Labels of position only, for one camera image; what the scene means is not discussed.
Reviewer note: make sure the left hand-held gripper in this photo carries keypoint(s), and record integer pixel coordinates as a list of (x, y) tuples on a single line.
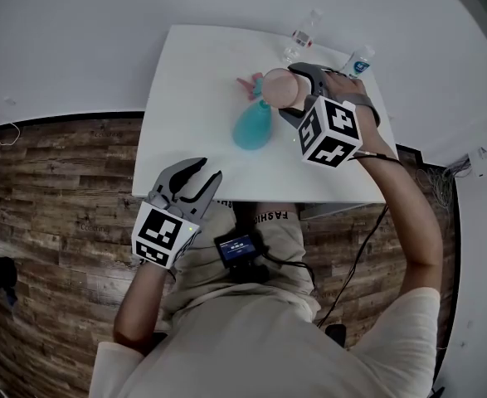
[(158, 234)]

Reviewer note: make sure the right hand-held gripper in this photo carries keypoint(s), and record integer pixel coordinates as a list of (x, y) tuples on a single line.
[(330, 135)]

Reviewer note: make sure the pink textured plastic cup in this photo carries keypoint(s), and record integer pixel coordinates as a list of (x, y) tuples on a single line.
[(282, 89)]

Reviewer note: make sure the teal large spray bottle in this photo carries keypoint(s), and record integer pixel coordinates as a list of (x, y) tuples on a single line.
[(253, 129)]

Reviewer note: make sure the person's right forearm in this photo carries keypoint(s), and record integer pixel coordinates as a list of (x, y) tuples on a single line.
[(409, 222)]

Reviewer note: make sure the person's left forearm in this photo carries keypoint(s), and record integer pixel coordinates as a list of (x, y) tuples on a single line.
[(143, 305)]

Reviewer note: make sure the pink and teal spray nozzle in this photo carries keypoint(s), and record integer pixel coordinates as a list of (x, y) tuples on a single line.
[(251, 87)]

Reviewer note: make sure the clear plastic bottle red label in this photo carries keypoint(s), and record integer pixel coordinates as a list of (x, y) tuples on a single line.
[(301, 40)]

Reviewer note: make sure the person's right hand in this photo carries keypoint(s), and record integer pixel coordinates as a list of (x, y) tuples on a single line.
[(347, 87)]

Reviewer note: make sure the black screen device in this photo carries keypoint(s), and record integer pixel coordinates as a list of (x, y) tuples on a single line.
[(237, 249)]

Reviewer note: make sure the person's beige printed shorts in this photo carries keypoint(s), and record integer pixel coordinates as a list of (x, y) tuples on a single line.
[(280, 243)]

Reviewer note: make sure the white table leg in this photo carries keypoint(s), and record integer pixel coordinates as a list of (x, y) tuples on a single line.
[(334, 210)]

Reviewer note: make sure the person's beige t-shirt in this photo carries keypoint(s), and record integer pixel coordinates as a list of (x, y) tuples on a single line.
[(268, 350)]

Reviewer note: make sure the small black box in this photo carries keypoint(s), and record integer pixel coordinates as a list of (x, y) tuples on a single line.
[(336, 334)]

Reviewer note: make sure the small blue plastic bag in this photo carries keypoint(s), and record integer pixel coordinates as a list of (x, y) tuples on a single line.
[(8, 297)]

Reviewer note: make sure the black tripod stand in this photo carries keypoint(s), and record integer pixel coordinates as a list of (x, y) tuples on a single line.
[(438, 392)]

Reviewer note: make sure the white wall box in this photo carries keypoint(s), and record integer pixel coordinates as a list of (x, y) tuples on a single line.
[(477, 161)]

